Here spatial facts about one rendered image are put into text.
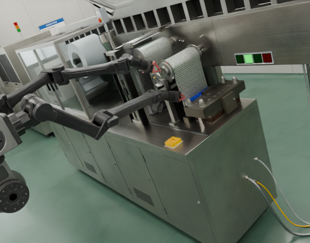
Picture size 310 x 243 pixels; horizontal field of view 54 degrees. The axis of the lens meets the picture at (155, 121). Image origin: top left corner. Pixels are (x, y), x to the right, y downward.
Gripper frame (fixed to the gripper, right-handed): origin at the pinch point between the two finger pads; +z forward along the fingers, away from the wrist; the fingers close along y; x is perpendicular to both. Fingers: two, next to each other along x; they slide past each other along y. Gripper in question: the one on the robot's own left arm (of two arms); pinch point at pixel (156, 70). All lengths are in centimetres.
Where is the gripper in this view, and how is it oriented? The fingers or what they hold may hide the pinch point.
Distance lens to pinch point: 185.8
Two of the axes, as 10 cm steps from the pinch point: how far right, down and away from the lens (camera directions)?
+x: 2.2, -9.8, 0.1
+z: 7.6, 1.8, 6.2
